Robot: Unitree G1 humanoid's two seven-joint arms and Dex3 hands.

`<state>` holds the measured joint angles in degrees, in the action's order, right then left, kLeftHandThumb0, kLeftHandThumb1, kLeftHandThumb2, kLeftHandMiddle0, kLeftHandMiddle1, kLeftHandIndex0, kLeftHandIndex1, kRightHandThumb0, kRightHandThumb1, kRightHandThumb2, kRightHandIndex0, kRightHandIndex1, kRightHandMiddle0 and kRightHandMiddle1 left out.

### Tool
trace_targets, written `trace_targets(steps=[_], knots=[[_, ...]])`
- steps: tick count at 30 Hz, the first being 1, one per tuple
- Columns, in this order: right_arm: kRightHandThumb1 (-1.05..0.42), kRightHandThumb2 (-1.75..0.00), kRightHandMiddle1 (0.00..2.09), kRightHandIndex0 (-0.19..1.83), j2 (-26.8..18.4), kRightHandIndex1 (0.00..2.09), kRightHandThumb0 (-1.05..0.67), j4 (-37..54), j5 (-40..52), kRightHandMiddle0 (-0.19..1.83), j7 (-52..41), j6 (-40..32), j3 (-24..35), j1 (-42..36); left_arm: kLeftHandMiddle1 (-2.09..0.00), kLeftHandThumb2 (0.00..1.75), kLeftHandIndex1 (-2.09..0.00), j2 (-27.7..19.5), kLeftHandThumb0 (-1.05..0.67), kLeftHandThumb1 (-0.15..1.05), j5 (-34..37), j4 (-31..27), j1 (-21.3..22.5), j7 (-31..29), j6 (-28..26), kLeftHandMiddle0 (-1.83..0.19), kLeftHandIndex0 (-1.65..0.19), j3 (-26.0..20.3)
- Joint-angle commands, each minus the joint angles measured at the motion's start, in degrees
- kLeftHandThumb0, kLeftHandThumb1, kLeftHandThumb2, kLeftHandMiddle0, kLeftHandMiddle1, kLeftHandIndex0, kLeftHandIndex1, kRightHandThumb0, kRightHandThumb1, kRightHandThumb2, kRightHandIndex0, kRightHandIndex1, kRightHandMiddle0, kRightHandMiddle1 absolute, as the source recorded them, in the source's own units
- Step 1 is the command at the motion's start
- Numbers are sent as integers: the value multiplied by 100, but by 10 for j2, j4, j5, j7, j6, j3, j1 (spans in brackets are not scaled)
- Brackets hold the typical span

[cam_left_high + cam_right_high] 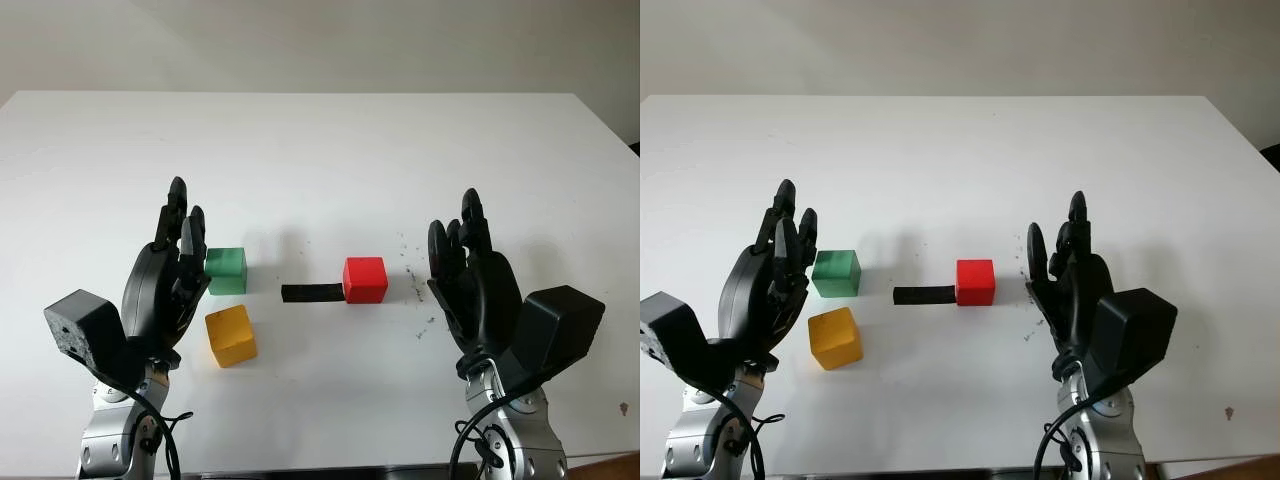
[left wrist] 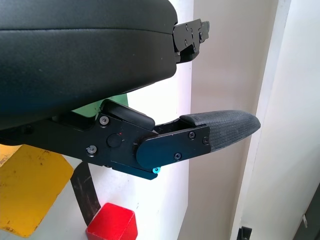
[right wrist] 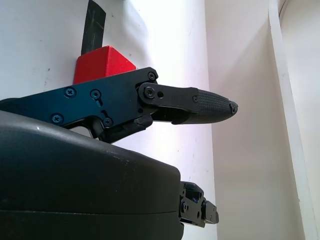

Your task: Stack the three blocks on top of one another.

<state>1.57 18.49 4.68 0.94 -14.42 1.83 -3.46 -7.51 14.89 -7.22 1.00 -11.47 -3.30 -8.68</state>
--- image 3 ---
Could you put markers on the red wooden block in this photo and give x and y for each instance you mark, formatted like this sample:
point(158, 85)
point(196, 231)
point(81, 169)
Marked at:
point(95, 65)

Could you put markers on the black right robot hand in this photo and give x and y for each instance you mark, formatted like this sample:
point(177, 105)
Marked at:
point(75, 175)

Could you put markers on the black tape strip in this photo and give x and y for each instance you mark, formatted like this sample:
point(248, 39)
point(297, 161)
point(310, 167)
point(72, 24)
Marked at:
point(93, 25)

